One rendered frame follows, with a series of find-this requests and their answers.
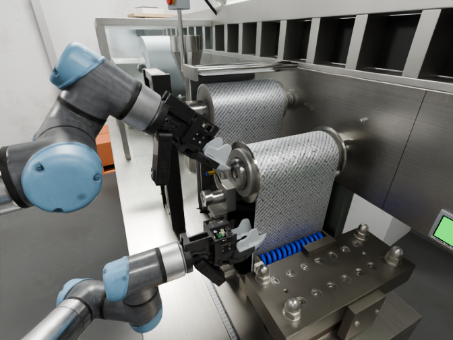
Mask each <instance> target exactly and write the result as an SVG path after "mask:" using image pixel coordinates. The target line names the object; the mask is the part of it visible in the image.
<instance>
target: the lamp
mask: <svg viewBox="0 0 453 340"><path fill-rule="evenodd" d="M434 235H435V236H436V237H438V238H440V239H442V240H444V241H445V242H447V243H448V244H450V245H451V246H453V221H451V220H450V219H447V218H446V217H444V218H443V219H442V222H441V223H440V225H439V227H438V229H437V231H436V233H435V234H434Z"/></svg>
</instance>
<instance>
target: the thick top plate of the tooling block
mask: <svg viewBox="0 0 453 340"><path fill-rule="evenodd" d="M355 231H356V229H353V230H351V231H348V232H346V233H343V234H341V235H338V236H336V237H333V238H334V239H335V240H336V243H335V246H332V247H330V248H327V249H325V250H322V251H321V252H318V253H316V254H313V255H311V256H307V255H306V254H305V253H304V252H303V251H300V252H297V253H296V254H293V255H290V256H287V257H286V258H283V259H281V260H278V261H276V262H273V263H271V264H268V265H267V266H268V268H269V271H270V283H269V284H268V285H266V286H261V285H258V284H257V283H256V282H255V275H256V274H255V272H254V271H251V272H250V273H247V274H245V292H246V294H247V295H248V297H249V299H250V300H251V302H252V304H253V305H254V307H255V309H256V310H257V312H258V314H259V315H260V317H261V319H262V320H263V322H264V324H265V325H266V328H267V329H268V331H269V332H270V334H271V336H272V338H273V340H309V339H310V338H312V337H314V336H316V335H317V334H319V333H321V332H322V331H324V330H326V329H327V328H329V327H331V326H332V325H334V324H336V323H337V322H339V321H341V320H342V319H343V318H344V315H345V312H346V309H347V308H348V306H350V305H351V304H353V303H355V302H357V301H358V300H360V299H362V298H364V297H365V296H367V295H369V294H370V293H372V292H374V291H376V290H377V289H380V290H381V291H382V292H383V293H384V294H387V293H388V292H390V291H392V290H393V289H395V288H397V287H398V286H400V285H402V284H403V283H406V282H407V281H408V280H409V278H410V276H411V274H412V272H413V271H414V269H415V267H416V265H415V264H414V263H412V262H411V261H410V260H408V259H407V258H405V257H404V256H402V257H403V259H402V261H401V265H400V266H392V265H391V264H388V263H387V262H386V261H385V259H384V257H385V255H386V254H387V252H388V251H390V249H391V247H390V246H389V245H388V244H386V243H384V242H383V241H382V240H380V239H379V238H378V237H376V236H375V235H374V234H372V233H370V232H369V231H368V232H369V235H368V240H367V241H361V240H358V239H357V238H355V236H354V232H355ZM291 297H295V298H297V299H298V300H299V303H300V309H301V317H300V319H299V320H298V321H297V322H289V321H288V320H286V319H285V317H284V316H283V314H282V309H283V308H284V304H285V302H287V300H288V299H289V298H291Z"/></svg>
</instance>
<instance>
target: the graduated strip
mask: <svg viewBox="0 0 453 340"><path fill-rule="evenodd" d="M201 275H202V277H203V279H204V282H205V284H206V286H207V288H208V291H209V292H210V295H211V297H212V299H213V302H214V304H215V306H216V309H217V310H218V313H219V315H220V317H221V319H222V322H223V324H224V326H225V329H226V331H227V333H228V335H229V337H230V339H231V340H241V339H240V337H239V335H238V333H237V330H236V328H235V326H234V324H233V322H232V320H231V318H230V316H229V314H228V312H227V309H226V308H225V306H224V304H223V302H222V300H221V298H220V296H219V294H218V291H217V289H216V287H215V285H214V284H213V282H211V280H209V279H208V278H207V277H205V276H204V275H203V274H201Z"/></svg>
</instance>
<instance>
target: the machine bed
mask: <svg viewBox="0 0 453 340"><path fill-rule="evenodd" d="M107 122H108V127H109V135H110V139H111V147H112V152H113V160H114V164H115V172H116V177H117V185H118V189H119V197H120V202H121V210H122V214H123V222H124V227H125V234H126V239H127V247H128V252H129V256H131V255H133V254H137V253H139V252H143V251H146V250H149V249H152V248H156V247H159V246H162V245H165V244H169V243H171V242H177V243H178V241H180V234H181V233H185V232H189V234H190V235H195V234H197V233H201V232H204V229H203V221H207V220H209V219H211V218H210V216H209V215H208V213H207V211H203V208H201V209H196V208H199V205H198V186H197V175H196V170H192V171H190V170H189V169H188V168H187V166H186V165H185V160H184V154H183V153H181V152H179V151H178V155H179V168H180V174H181V187H182V194H183V207H184V213H185V226H184V227H181V228H178V229H174V230H173V229H172V227H171V220H170V219H169V216H168V214H167V211H166V209H165V208H164V207H163V204H162V196H161V194H160V193H161V191H160V186H156V185H155V183H154V181H152V178H151V167H152V157H153V154H148V155H144V156H139V157H133V150H132V147H131V140H130V137H129V130H128V126H127V124H126V123H124V124H125V131H126V134H127V141H128V144H129V150H130V154H131V159H126V158H125V153H124V151H123V146H122V143H121V138H120V135H119V130H118V127H117V122H116V120H115V118H114V117H112V116H110V115H109V117H108V118H107ZM234 268H235V267H234ZM250 272H251V265H249V266H246V267H244V268H241V269H239V270H237V271H236V270H235V271H234V272H232V273H229V274H227V275H225V278H226V281H225V282H224V283H223V284H222V285H221V286H220V287H218V286H217V285H216V284H214V285H215V287H216V289H217V291H218V294H219V296H220V298H221V300H222V302H223V304H224V306H225V308H226V310H227V312H228V314H229V316H230V318H231V320H232V322H233V324H234V326H235V328H236V330H237V333H238V335H239V337H240V339H241V340H273V338H272V336H270V335H268V334H267V333H266V332H265V330H264V322H263V320H262V319H261V317H260V315H259V314H258V312H257V310H256V309H255V307H254V305H253V304H252V302H251V300H250V299H249V298H246V296H245V294H244V293H243V291H242V289H241V288H240V286H239V280H240V276H242V275H244V274H247V273H250ZM158 287H159V291H160V296H161V298H162V307H163V310H162V311H163V313H162V319H161V321H160V322H159V324H158V325H157V327H155V328H154V329H153V330H151V331H149V332H147V333H142V339H143V340H231V339H230V337H229V335H228V333H227V330H226V329H225V326H224V324H223V322H222V319H221V317H220V315H219V313H218V310H217V309H216V306H215V304H214V302H213V299H212V297H211V295H210V292H209V291H208V288H207V286H206V284H205V282H204V279H203V277H202V275H201V273H200V272H199V271H197V270H196V269H195V268H194V266H193V272H192V273H188V274H187V273H186V274H185V276H184V277H181V278H179V279H176V280H174V281H171V282H168V283H165V284H162V285H159V286H158ZM385 295H386V299H385V300H384V303H383V304H382V307H381V308H380V312H379V313H378V314H377V316H376V318H375V320H374V322H373V324H372V325H370V326H369V327H367V328H366V329H364V330H363V331H361V332H360V333H358V334H356V335H355V336H353V337H351V338H350V339H349V340H398V339H399V338H401V337H402V336H403V335H405V334H406V333H408V332H409V331H410V330H412V329H413V328H415V327H416V326H417V325H418V324H419V322H420V320H421V319H422V316H421V315H420V314H419V313H417V312H416V311H415V310H414V309H412V308H411V307H410V306H409V305H408V304H407V303H406V302H405V301H403V300H402V299H401V298H400V297H398V296H397V295H396V294H395V293H394V292H393V291H390V292H388V293H387V294H385Z"/></svg>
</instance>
